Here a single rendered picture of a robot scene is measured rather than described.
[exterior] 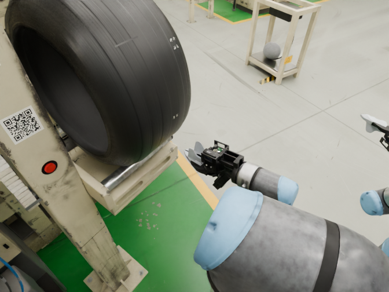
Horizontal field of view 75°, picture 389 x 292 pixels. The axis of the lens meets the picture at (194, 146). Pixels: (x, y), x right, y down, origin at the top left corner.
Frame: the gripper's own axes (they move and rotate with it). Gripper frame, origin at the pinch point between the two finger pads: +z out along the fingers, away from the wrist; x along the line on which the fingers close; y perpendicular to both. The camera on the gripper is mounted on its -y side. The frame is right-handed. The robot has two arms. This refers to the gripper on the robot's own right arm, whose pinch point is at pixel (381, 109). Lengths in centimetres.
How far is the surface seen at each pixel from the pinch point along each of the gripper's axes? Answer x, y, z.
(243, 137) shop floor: -26, 104, 99
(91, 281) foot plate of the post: -142, 87, -12
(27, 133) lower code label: -108, -28, -15
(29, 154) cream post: -110, -22, -17
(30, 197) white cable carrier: -117, -9, -21
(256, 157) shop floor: -21, 105, 74
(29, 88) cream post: -103, -37, -11
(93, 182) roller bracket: -103, -2, -13
